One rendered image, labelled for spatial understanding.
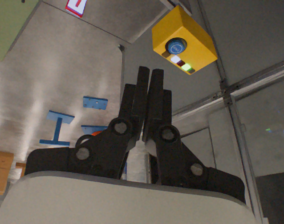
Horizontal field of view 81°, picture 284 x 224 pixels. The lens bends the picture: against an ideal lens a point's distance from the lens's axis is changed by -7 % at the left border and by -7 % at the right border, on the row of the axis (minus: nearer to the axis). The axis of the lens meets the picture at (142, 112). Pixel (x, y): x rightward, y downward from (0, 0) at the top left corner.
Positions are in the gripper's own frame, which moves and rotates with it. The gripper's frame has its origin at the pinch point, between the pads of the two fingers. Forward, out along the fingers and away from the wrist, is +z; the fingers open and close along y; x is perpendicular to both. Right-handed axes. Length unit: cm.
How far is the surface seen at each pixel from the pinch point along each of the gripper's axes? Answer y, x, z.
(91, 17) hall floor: -51, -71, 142
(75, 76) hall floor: -82, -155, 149
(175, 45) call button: 6.5, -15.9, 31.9
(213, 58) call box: 18.3, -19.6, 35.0
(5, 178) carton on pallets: -392, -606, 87
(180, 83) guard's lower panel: 23, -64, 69
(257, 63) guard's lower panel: 47, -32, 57
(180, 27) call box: 6.7, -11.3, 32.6
